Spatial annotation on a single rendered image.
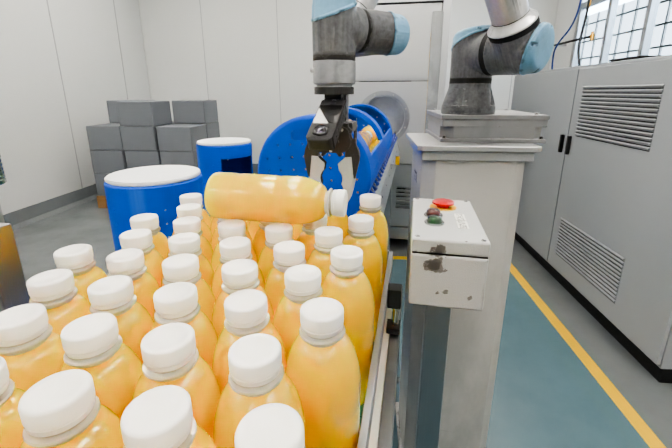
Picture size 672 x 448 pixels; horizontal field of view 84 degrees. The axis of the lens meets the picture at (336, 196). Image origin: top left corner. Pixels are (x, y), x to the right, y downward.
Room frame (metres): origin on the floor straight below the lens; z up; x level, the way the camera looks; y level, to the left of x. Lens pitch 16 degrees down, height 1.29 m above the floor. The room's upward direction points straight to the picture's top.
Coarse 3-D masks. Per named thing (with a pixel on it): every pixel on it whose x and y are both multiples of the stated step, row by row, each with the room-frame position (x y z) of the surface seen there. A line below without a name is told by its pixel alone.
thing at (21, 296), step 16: (0, 224) 0.51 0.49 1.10; (0, 240) 0.50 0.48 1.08; (0, 256) 0.50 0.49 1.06; (16, 256) 0.52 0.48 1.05; (0, 272) 0.49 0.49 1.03; (16, 272) 0.51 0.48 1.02; (0, 288) 0.49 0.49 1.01; (16, 288) 0.51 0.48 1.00; (0, 304) 0.49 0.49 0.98; (16, 304) 0.50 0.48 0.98
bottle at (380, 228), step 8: (360, 208) 0.65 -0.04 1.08; (368, 208) 0.64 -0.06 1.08; (376, 208) 0.65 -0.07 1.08; (376, 216) 0.64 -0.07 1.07; (384, 216) 0.65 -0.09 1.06; (376, 224) 0.63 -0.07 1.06; (384, 224) 0.64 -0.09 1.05; (376, 232) 0.63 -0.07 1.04; (384, 232) 0.63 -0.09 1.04; (384, 240) 0.63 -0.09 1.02; (384, 248) 0.64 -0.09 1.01; (384, 256) 0.64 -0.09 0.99; (384, 264) 0.64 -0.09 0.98; (384, 272) 0.64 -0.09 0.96
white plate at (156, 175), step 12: (132, 168) 1.24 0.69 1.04; (144, 168) 1.24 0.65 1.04; (156, 168) 1.24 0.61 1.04; (168, 168) 1.24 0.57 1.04; (180, 168) 1.24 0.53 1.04; (192, 168) 1.24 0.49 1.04; (108, 180) 1.07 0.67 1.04; (120, 180) 1.06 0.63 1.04; (132, 180) 1.06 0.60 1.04; (144, 180) 1.06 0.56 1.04; (156, 180) 1.06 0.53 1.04; (168, 180) 1.07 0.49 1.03; (180, 180) 1.09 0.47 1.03
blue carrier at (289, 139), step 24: (288, 120) 0.90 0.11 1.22; (312, 120) 0.88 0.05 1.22; (360, 120) 1.73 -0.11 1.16; (384, 120) 1.71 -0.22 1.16; (264, 144) 0.91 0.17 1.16; (288, 144) 0.89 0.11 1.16; (360, 144) 0.86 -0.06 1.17; (384, 144) 1.27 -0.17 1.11; (264, 168) 0.91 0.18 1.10; (288, 168) 0.89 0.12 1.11; (336, 168) 0.87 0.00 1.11; (360, 168) 0.86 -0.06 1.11; (360, 192) 0.86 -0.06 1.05
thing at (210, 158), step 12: (204, 156) 1.87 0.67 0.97; (216, 156) 1.86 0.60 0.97; (228, 156) 1.87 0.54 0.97; (240, 156) 1.90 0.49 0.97; (204, 168) 1.88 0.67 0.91; (216, 168) 1.86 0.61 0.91; (228, 168) 2.13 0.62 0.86; (240, 168) 2.13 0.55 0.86; (252, 168) 2.05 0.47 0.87; (204, 180) 1.88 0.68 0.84
